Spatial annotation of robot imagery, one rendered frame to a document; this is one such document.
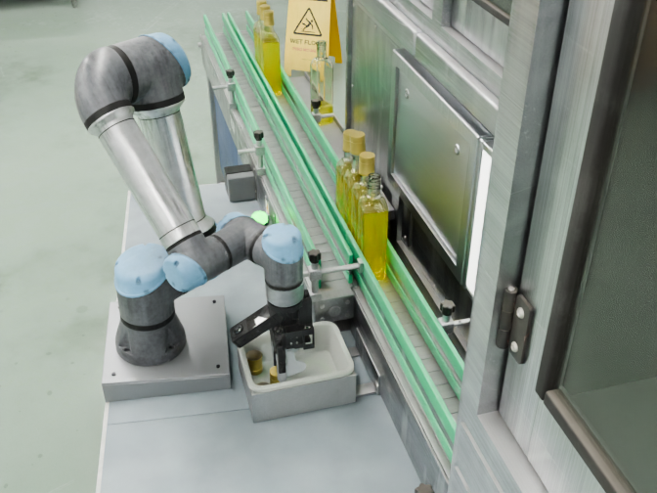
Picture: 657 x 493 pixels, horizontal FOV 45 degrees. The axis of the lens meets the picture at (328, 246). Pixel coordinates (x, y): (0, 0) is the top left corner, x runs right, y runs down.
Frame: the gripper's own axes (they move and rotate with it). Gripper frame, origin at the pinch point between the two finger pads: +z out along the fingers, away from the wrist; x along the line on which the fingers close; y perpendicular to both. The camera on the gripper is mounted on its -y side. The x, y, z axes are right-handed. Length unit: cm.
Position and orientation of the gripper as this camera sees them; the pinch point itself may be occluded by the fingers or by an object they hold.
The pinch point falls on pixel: (278, 373)
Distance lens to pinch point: 168.0
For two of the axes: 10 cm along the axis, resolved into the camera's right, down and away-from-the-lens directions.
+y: 9.7, -1.4, 2.0
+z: 0.0, 8.3, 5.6
